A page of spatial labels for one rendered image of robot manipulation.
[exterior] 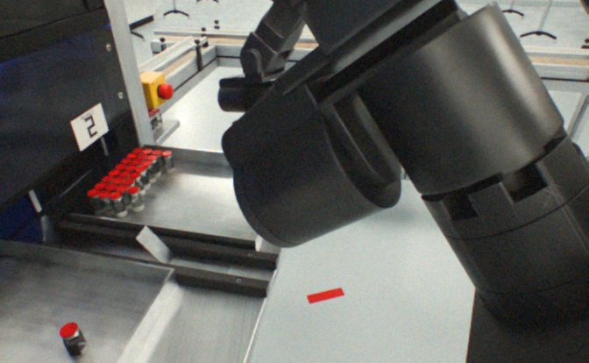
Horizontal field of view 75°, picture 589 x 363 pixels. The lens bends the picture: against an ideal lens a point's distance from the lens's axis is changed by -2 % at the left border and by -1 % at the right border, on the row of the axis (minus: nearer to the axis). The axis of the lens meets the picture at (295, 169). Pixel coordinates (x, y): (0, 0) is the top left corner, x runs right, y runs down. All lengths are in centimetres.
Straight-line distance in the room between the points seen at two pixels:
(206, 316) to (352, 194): 46
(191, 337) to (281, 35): 46
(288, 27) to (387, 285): 138
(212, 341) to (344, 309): 118
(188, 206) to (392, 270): 127
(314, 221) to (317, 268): 167
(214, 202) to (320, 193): 63
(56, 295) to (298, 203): 57
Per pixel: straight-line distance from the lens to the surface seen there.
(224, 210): 75
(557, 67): 164
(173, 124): 111
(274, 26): 65
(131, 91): 94
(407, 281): 185
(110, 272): 69
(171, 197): 81
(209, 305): 61
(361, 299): 174
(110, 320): 63
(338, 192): 15
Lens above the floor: 135
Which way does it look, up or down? 33 degrees down
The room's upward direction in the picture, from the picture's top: straight up
